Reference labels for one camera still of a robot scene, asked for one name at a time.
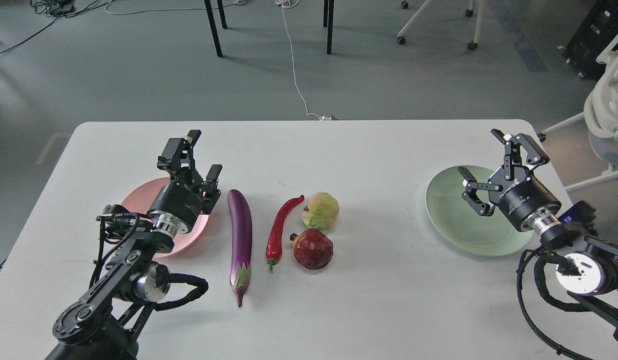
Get black floor cables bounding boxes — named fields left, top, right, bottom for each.
left=0, top=0, right=239, bottom=61

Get black equipment box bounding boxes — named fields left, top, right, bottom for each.
left=562, top=0, right=618, bottom=79

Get green yellow apple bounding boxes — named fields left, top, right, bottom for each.
left=301, top=192, right=339, bottom=232

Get white office chair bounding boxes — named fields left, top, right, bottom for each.
left=537, top=34, right=618, bottom=193

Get green plate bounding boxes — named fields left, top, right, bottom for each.
left=425, top=166, right=533, bottom=257

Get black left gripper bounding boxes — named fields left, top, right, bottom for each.
left=147, top=130, right=223, bottom=234

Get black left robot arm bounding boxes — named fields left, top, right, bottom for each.
left=47, top=129, right=222, bottom=360

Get black table legs left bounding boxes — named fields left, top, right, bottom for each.
left=203, top=0, right=227, bottom=59

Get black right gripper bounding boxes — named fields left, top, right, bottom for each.
left=458, top=129, right=562, bottom=232

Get purple eggplant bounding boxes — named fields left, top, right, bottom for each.
left=227, top=189, right=253, bottom=308

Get black table legs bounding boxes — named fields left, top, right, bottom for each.
left=203, top=0, right=227, bottom=59
left=323, top=0, right=335, bottom=55

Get red pomegranate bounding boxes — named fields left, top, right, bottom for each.
left=290, top=228, right=334, bottom=271

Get black table legs right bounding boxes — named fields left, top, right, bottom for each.
left=323, top=0, right=335, bottom=55

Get pink plate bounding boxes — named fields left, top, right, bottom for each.
left=121, top=177, right=210, bottom=259

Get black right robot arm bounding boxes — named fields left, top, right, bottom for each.
left=457, top=129, right=618, bottom=360

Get white office chair base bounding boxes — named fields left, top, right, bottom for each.
left=396, top=0, right=487, bottom=51

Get white floor cable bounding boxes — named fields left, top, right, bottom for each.
left=275, top=0, right=337, bottom=122

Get red chili pepper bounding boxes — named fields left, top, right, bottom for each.
left=265, top=194, right=305, bottom=272

